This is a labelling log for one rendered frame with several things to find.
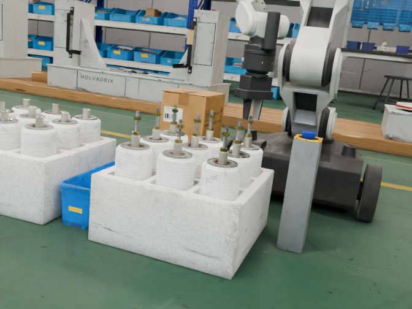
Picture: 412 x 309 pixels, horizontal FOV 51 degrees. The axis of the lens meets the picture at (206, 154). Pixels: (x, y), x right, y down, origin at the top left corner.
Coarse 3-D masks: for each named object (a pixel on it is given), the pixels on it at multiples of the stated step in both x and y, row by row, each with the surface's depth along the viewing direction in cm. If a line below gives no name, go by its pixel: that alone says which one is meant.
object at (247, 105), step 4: (244, 100) 120; (248, 100) 120; (252, 100) 120; (244, 104) 122; (248, 104) 120; (244, 108) 122; (248, 108) 120; (244, 112) 122; (248, 112) 120; (244, 116) 122; (248, 116) 121
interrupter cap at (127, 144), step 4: (120, 144) 110; (124, 144) 110; (128, 144) 111; (140, 144) 113; (144, 144) 113; (128, 148) 107; (132, 148) 107; (136, 148) 107; (140, 148) 107; (144, 148) 108; (148, 148) 109
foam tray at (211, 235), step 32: (96, 192) 108; (128, 192) 105; (160, 192) 102; (192, 192) 102; (256, 192) 110; (96, 224) 110; (128, 224) 106; (160, 224) 103; (192, 224) 100; (224, 224) 98; (256, 224) 118; (160, 256) 105; (192, 256) 102; (224, 256) 99
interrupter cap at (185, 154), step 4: (164, 152) 107; (168, 152) 107; (172, 152) 108; (184, 152) 109; (188, 152) 109; (168, 156) 104; (172, 156) 103; (176, 156) 103; (180, 156) 104; (184, 156) 105; (188, 156) 105; (192, 156) 106
